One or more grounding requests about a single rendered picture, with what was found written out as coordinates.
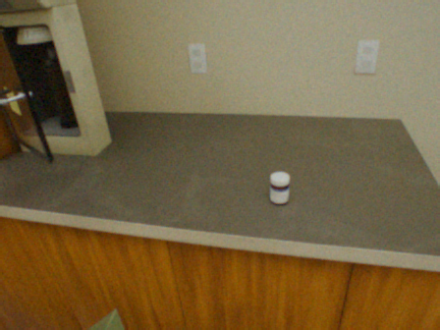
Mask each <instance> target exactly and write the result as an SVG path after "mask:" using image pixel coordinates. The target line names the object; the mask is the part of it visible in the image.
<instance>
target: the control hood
mask: <svg viewBox="0 0 440 330"><path fill-rule="evenodd" d="M5 1H7V2H8V3H9V4H10V5H12V7H14V9H3V10H0V12H14V11H25V10H35V9H45V8H50V7H51V4H50V0H5Z"/></svg>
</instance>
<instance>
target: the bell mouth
mask: <svg viewBox="0 0 440 330"><path fill-rule="evenodd" d="M52 37H53V36H52V33H51V30H50V28H49V27H48V26H47V25H46V24H44V25H30V26H19V28H18V38H17V43H19V44H32V43H39V42H45V41H53V38H52Z"/></svg>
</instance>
